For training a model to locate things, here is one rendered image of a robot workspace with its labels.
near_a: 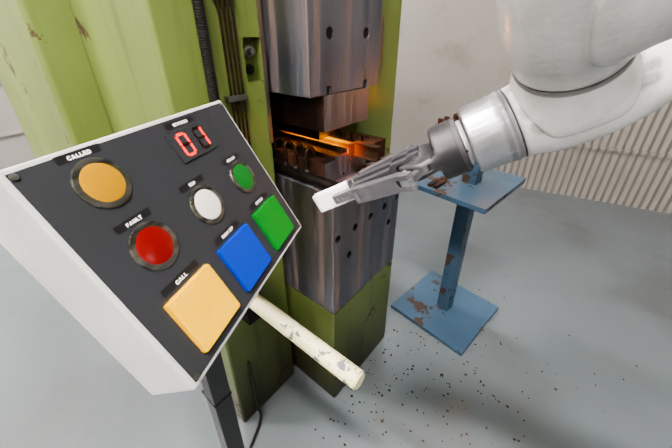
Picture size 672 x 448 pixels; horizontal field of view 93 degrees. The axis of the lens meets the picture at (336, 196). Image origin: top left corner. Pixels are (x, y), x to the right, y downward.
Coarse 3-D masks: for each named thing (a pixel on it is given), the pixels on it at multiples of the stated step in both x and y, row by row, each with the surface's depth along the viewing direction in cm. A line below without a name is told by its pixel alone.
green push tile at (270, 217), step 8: (272, 200) 57; (264, 208) 54; (272, 208) 56; (280, 208) 58; (256, 216) 52; (264, 216) 53; (272, 216) 55; (280, 216) 57; (264, 224) 53; (272, 224) 54; (280, 224) 56; (288, 224) 58; (264, 232) 53; (272, 232) 54; (280, 232) 55; (288, 232) 57; (272, 240) 53; (280, 240) 55
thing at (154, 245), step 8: (144, 232) 35; (152, 232) 36; (160, 232) 37; (136, 240) 34; (144, 240) 35; (152, 240) 36; (160, 240) 36; (168, 240) 37; (136, 248) 34; (144, 248) 35; (152, 248) 35; (160, 248) 36; (168, 248) 37; (144, 256) 34; (152, 256) 35; (160, 256) 36; (168, 256) 37
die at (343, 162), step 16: (272, 144) 103; (288, 144) 102; (304, 144) 100; (320, 144) 100; (288, 160) 97; (304, 160) 93; (320, 160) 91; (336, 160) 91; (352, 160) 98; (336, 176) 94
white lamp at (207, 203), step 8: (200, 192) 44; (208, 192) 45; (200, 200) 43; (208, 200) 45; (216, 200) 46; (200, 208) 43; (208, 208) 44; (216, 208) 45; (208, 216) 44; (216, 216) 45
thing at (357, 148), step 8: (304, 136) 105; (336, 144) 97; (344, 144) 95; (352, 144) 93; (360, 144) 92; (368, 144) 91; (376, 144) 91; (352, 152) 94; (360, 152) 94; (368, 152) 92; (376, 152) 90; (368, 160) 92; (376, 160) 90
